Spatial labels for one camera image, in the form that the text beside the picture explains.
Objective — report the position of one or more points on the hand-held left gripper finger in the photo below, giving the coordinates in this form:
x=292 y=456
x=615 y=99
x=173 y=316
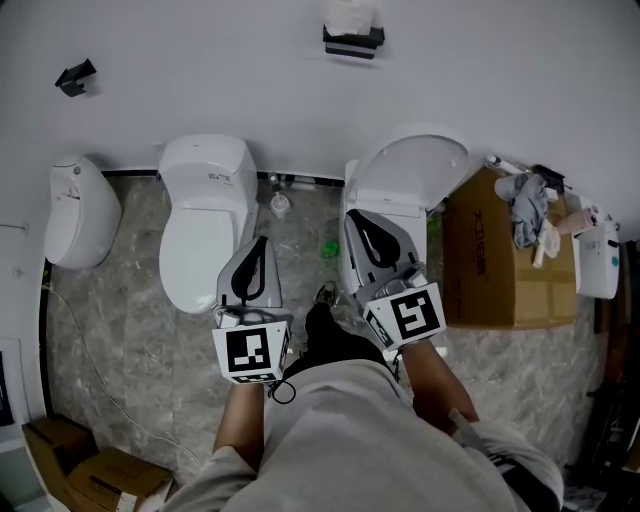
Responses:
x=272 y=290
x=225 y=285

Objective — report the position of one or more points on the white toilet paper roll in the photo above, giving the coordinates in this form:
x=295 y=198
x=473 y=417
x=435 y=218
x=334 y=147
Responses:
x=347 y=15

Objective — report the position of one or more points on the pink container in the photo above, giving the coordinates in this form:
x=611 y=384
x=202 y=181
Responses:
x=580 y=220

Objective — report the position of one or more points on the person's grey shirt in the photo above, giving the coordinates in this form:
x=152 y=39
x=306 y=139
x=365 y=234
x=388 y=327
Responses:
x=350 y=450

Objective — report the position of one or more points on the person's left forearm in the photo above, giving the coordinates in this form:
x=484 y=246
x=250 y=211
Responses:
x=240 y=425

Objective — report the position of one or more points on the white toilet with closed lid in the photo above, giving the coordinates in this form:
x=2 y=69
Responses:
x=200 y=240

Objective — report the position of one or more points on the black wall hook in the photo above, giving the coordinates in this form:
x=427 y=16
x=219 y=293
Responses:
x=75 y=80

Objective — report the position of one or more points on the green plastic bottle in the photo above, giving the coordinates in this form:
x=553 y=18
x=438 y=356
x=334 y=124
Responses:
x=435 y=227

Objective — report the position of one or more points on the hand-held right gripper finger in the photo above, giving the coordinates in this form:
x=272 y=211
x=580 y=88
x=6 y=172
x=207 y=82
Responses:
x=356 y=270
x=407 y=252

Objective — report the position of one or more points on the white toilet with open lid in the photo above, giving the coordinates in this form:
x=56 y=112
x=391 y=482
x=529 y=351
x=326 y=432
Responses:
x=410 y=170

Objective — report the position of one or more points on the large brown cardboard box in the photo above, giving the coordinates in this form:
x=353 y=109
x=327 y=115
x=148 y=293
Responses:
x=480 y=270

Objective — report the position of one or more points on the person's shoe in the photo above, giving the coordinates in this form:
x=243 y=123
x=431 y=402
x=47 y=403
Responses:
x=326 y=295

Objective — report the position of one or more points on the white tube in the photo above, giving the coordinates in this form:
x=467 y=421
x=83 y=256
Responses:
x=505 y=164

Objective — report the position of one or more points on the small brown cardboard box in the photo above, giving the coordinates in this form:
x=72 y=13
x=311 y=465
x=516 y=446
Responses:
x=115 y=480
x=55 y=445

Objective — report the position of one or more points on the person's right forearm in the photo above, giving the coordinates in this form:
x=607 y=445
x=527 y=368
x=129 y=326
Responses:
x=435 y=390

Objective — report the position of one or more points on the black small case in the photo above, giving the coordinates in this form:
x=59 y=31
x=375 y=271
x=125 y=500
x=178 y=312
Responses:
x=549 y=176

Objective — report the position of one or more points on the green round lid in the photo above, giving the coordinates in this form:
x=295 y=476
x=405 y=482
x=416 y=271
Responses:
x=330 y=250

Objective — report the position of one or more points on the white egg-shaped toilet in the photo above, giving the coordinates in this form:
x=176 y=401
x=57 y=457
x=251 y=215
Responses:
x=80 y=220

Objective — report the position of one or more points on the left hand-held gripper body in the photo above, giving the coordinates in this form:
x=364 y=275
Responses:
x=247 y=352

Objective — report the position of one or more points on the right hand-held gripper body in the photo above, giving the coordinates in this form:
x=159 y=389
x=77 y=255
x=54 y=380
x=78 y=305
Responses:
x=417 y=312

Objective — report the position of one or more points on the white appliance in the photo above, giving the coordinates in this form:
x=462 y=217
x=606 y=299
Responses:
x=597 y=260

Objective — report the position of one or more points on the person's black trousers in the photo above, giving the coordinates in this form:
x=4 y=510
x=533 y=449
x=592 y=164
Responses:
x=340 y=345

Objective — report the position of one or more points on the grey crumpled cloth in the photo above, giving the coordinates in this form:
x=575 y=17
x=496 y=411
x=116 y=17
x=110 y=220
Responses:
x=527 y=210

